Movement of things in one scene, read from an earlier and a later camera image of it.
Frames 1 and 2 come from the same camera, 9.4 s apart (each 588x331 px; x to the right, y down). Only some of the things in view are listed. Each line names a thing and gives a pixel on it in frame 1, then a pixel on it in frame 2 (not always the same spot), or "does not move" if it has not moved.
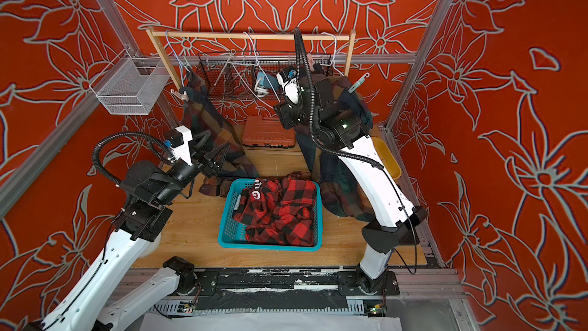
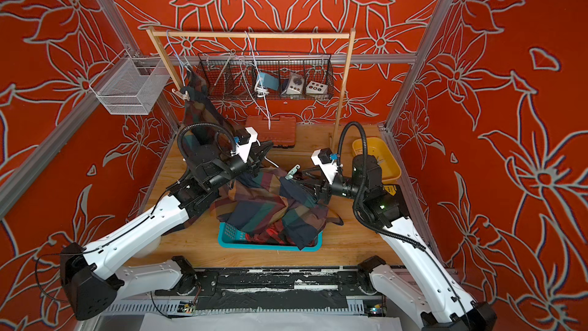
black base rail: x=281 y=289 does not move
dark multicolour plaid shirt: x=338 y=101 -> x=267 y=197
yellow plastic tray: x=388 y=157 does not move
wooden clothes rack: x=334 y=35 does not move
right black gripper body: x=291 y=116 -> x=327 y=193
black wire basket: x=242 y=75 does not move
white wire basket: x=131 y=85 does not move
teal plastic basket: x=232 y=232 does not move
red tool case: x=266 y=132 does not move
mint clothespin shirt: x=359 y=83 -> x=292 y=172
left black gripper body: x=203 y=168 -> x=236 y=168
